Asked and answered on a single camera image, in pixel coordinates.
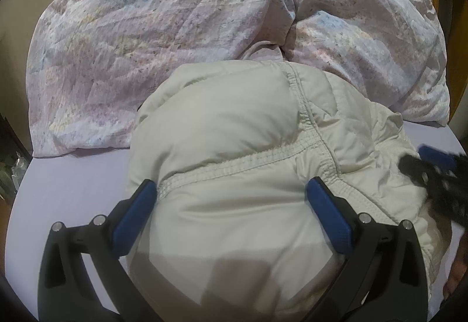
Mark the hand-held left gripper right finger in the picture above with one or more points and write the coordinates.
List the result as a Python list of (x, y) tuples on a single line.
[(329, 219)]

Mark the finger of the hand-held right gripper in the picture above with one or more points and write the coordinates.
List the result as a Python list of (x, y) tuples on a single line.
[(437, 157), (438, 190)]

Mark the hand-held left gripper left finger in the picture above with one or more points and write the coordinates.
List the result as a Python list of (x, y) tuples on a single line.
[(135, 219)]

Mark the cream puffer jacket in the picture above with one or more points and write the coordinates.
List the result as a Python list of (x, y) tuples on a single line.
[(234, 146)]

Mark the person's right hand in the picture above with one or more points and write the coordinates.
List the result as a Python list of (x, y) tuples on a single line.
[(455, 278)]

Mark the lavender bed sheet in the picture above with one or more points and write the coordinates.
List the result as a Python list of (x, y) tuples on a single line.
[(73, 183)]

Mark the blurred clutter pile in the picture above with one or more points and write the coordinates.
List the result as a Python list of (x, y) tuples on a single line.
[(14, 168)]

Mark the pastel floral quilt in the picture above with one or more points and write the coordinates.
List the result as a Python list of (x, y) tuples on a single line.
[(146, 33)]

